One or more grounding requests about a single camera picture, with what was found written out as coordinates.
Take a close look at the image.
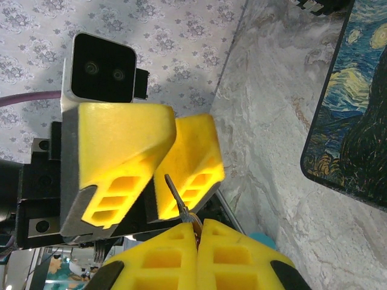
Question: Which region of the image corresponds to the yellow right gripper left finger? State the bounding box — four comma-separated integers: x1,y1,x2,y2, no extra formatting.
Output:
102,222,199,290

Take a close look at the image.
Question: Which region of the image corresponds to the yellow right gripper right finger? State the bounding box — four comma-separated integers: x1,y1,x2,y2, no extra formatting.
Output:
196,219,309,290

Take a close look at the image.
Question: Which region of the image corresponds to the silver key with brass head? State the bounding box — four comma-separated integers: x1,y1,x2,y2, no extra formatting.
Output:
164,173,203,241

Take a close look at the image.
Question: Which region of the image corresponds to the illustrated card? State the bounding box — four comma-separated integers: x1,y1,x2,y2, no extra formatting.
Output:
39,246,105,290

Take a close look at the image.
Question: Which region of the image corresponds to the starry night painted box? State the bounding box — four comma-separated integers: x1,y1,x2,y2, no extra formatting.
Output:
300,0,387,210

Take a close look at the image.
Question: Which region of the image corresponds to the black hard case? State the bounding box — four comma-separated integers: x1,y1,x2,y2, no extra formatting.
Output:
290,0,355,16

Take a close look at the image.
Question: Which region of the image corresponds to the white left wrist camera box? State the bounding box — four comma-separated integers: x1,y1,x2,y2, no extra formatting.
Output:
61,31,149,114

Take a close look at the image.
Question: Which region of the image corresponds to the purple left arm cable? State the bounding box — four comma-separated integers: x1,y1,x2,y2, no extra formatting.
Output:
0,90,63,107

